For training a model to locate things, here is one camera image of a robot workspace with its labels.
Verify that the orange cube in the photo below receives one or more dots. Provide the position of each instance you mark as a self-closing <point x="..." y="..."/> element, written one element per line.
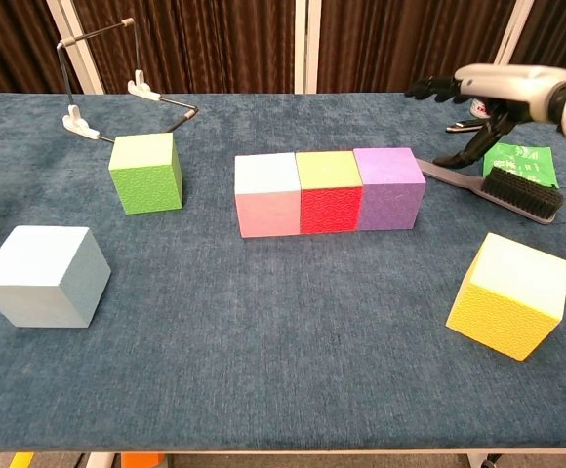
<point x="329" y="209"/>

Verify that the light blue cube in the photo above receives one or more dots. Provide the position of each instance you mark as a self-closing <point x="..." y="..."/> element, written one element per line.
<point x="39" y="278"/>

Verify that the green cube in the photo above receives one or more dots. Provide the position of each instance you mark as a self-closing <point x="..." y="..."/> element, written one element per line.
<point x="144" y="180"/>

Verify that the yellow floor tape strip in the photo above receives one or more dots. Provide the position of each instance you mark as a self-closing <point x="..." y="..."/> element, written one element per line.
<point x="22" y="460"/>

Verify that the small white jar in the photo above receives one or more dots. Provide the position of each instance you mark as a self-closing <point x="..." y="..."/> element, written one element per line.
<point x="480" y="109"/>

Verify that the blue fabric table mat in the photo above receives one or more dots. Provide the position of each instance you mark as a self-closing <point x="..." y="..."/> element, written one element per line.
<point x="263" y="341"/>

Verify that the green sachet packet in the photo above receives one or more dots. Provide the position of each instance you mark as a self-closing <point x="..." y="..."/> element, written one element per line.
<point x="517" y="158"/>

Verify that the yellow cube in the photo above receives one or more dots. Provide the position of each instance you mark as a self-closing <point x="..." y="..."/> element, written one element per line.
<point x="502" y="312"/>

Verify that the grey brush black bristles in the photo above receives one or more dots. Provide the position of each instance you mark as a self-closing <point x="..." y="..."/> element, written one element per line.
<point x="522" y="192"/>

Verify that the orange plastic object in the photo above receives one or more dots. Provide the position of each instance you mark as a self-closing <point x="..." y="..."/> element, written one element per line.
<point x="141" y="461"/>

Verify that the white table leg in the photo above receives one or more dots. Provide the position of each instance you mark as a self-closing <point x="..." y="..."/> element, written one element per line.
<point x="101" y="461"/>
<point x="478" y="461"/>

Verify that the white partition frame post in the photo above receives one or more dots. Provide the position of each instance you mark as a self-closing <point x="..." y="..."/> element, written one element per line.
<point x="77" y="58"/>
<point x="307" y="49"/>
<point x="514" y="29"/>

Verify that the pink white cube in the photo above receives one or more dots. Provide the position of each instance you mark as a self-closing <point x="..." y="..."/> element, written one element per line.
<point x="266" y="214"/>

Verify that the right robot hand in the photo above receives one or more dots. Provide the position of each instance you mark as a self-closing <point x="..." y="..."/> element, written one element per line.
<point x="512" y="90"/>

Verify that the purple cube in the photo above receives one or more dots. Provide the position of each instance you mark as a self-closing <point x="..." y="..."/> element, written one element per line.
<point x="390" y="195"/>

